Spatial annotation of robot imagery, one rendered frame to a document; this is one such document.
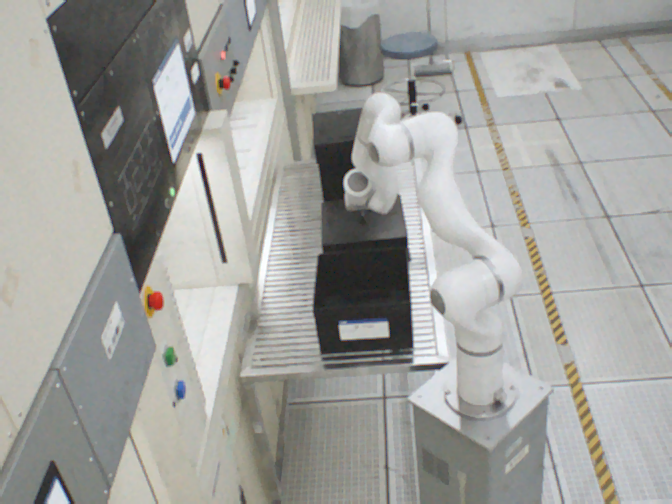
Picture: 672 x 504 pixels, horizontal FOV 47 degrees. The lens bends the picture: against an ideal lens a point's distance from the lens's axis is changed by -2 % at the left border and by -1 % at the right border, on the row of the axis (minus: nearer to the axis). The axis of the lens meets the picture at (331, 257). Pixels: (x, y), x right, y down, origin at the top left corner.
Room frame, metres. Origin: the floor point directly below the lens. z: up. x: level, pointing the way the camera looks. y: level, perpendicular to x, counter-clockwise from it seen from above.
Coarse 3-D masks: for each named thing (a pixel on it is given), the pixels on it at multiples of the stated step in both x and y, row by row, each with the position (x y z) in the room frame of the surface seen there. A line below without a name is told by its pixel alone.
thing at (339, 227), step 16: (336, 208) 2.36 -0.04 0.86; (400, 208) 2.30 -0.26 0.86; (336, 224) 2.25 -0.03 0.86; (352, 224) 2.24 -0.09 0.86; (368, 224) 2.22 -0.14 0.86; (384, 224) 2.21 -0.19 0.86; (400, 224) 2.20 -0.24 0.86; (336, 240) 2.16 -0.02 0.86; (352, 240) 2.14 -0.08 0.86; (368, 240) 2.13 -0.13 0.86; (384, 240) 2.12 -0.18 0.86; (400, 240) 2.12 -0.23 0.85
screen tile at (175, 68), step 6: (174, 60) 1.86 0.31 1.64; (174, 66) 1.84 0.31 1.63; (180, 66) 1.90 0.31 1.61; (174, 72) 1.83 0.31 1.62; (174, 78) 1.82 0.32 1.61; (180, 84) 1.86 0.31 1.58; (186, 84) 1.91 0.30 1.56; (174, 90) 1.80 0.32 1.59; (180, 90) 1.85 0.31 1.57; (186, 90) 1.90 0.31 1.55; (180, 96) 1.83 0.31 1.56; (180, 102) 1.82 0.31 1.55
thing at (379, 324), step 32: (320, 256) 1.98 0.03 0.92; (352, 256) 1.97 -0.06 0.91; (384, 256) 1.96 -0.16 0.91; (320, 288) 1.91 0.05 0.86; (352, 288) 1.97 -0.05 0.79; (384, 288) 1.96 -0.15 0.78; (320, 320) 1.72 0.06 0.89; (352, 320) 1.70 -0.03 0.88; (384, 320) 1.69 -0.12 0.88; (320, 352) 1.72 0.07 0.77; (352, 352) 1.71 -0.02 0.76
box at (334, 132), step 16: (320, 112) 2.85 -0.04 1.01; (336, 112) 2.83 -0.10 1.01; (352, 112) 2.81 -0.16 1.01; (320, 128) 2.71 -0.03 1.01; (336, 128) 2.69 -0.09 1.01; (352, 128) 2.67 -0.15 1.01; (320, 144) 2.57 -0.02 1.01; (336, 144) 2.57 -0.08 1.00; (352, 144) 2.57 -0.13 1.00; (320, 160) 2.57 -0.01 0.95; (336, 160) 2.57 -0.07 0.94; (352, 160) 2.57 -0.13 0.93; (320, 176) 2.58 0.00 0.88; (336, 176) 2.58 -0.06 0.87; (336, 192) 2.58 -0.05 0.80
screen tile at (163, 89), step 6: (162, 78) 1.73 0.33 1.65; (162, 84) 1.71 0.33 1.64; (168, 84) 1.76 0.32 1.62; (162, 90) 1.70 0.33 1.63; (168, 90) 1.75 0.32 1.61; (162, 96) 1.69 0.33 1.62; (162, 102) 1.68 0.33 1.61; (174, 102) 1.77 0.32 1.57; (168, 108) 1.71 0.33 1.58; (174, 108) 1.76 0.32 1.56; (168, 114) 1.70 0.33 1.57; (174, 114) 1.75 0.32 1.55; (168, 120) 1.69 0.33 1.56; (168, 126) 1.68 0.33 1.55; (168, 132) 1.67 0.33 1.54
